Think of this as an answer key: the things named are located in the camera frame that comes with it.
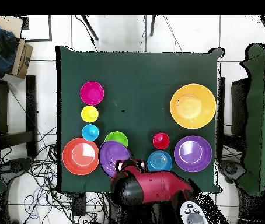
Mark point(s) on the purple bowl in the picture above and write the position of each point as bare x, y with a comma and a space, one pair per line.
111, 154
192, 154

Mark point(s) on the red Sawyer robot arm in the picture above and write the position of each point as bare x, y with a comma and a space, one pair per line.
160, 186

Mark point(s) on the blue bowl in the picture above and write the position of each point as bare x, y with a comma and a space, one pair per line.
159, 159

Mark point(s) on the red cup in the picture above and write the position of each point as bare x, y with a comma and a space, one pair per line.
161, 141

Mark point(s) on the green bowl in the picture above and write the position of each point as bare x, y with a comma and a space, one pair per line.
117, 136

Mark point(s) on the blue cup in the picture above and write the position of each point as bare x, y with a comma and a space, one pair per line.
90, 132

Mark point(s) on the orange-red bowl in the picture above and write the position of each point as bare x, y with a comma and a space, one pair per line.
81, 156

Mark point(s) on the yellow cup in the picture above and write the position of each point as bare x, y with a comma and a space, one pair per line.
89, 114

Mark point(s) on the large yellow bowl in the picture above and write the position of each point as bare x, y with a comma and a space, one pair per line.
192, 106

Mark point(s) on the pink bowl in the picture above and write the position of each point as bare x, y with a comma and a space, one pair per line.
92, 93

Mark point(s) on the dark green tablecloth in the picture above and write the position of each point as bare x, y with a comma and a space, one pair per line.
137, 77

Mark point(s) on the black wheeled base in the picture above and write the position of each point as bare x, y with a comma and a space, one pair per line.
231, 170
13, 168

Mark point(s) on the black stand leg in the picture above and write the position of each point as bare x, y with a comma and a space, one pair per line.
153, 25
90, 28

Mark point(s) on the cardboard box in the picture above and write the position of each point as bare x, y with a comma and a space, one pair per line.
21, 58

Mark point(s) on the blue clothing pile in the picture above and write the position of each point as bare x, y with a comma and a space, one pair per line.
3, 51

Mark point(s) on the beige cardboard sheet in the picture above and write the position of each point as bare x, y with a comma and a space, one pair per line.
8, 25

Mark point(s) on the black metal frame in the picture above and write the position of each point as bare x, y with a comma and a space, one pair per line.
31, 105
238, 105

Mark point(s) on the white board black frame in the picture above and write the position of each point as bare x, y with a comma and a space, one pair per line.
36, 28

